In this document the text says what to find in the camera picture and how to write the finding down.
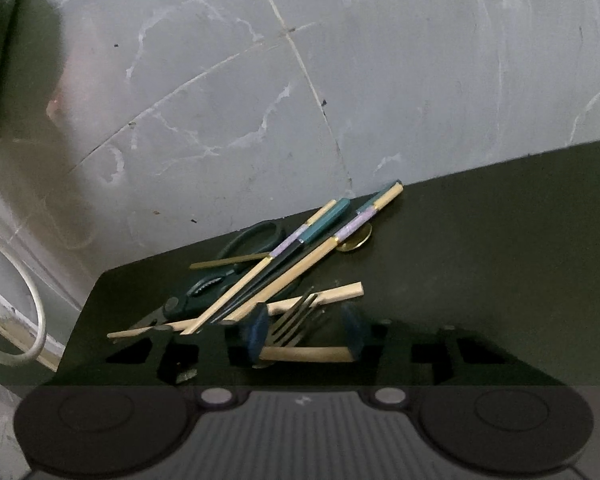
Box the white flexible hose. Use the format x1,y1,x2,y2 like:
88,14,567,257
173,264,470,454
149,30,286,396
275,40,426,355
0,232,48,367

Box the small gold spoon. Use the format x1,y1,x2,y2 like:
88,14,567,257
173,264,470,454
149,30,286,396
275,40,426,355
189,224,373,270

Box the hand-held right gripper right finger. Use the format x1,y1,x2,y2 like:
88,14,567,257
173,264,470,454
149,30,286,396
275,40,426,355
340,302,557,407

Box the dark green scissors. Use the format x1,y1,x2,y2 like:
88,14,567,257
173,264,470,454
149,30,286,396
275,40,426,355
135,220,306,333

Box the silver fork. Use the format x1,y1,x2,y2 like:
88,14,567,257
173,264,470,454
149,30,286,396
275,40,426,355
265,287,328,350

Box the teal and black chopstick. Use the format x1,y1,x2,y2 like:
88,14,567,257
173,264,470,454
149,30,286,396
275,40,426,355
211,198,352,322

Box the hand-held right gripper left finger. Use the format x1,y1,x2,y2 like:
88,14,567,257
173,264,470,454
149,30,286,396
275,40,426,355
55,304,271,408

